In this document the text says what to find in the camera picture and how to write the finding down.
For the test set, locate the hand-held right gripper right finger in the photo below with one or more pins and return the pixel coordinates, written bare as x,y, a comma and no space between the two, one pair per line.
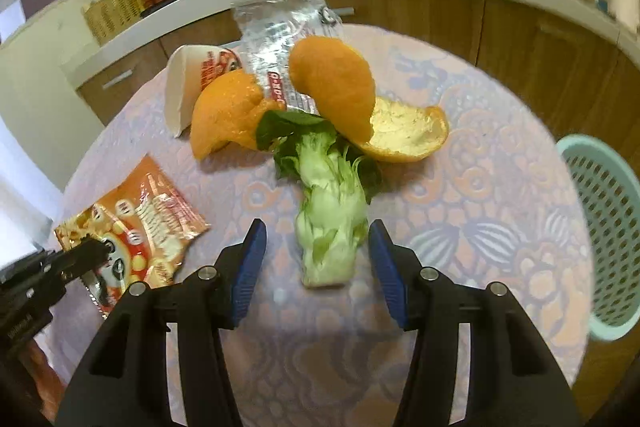
387,272

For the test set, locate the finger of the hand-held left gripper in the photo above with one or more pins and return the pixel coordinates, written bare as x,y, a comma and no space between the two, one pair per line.
80,254

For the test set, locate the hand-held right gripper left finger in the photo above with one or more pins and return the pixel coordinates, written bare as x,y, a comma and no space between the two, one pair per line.
250,267

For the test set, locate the orange snack packet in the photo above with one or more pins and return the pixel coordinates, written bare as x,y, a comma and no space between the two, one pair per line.
150,207

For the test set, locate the bok choy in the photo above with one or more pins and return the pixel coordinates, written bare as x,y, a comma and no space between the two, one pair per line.
330,207

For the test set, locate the teal plastic basket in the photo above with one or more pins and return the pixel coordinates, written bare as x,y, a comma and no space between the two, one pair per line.
610,217

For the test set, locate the rounded orange peel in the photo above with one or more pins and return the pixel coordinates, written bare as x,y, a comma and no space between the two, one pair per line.
225,112

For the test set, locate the red and white paper cup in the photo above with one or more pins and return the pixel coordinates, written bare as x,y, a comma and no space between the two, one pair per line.
180,87

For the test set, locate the long open orange peel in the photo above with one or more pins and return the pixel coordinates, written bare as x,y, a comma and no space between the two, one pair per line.
335,77

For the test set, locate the clear plastic wrapper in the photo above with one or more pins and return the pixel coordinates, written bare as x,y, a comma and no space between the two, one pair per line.
270,37

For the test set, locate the yellow plastic basket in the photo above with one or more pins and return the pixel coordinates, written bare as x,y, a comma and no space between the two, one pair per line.
112,14

